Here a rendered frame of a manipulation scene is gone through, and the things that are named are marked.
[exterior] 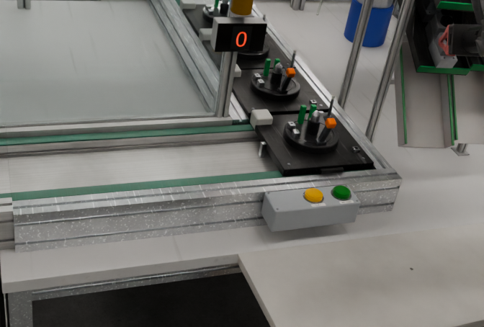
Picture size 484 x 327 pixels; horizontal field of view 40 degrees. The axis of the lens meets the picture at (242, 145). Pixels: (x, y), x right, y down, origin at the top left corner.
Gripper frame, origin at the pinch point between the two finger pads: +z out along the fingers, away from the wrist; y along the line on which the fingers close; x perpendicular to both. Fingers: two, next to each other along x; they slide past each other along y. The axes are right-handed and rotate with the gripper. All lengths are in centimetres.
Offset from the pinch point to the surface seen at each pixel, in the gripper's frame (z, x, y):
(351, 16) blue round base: 95, -15, -17
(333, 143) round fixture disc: 14.0, 24.7, 22.0
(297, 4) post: 121, -21, -5
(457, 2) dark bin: -4.2, -8.5, 1.2
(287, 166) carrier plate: 9.1, 29.6, 35.4
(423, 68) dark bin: 3.8, 6.0, 4.4
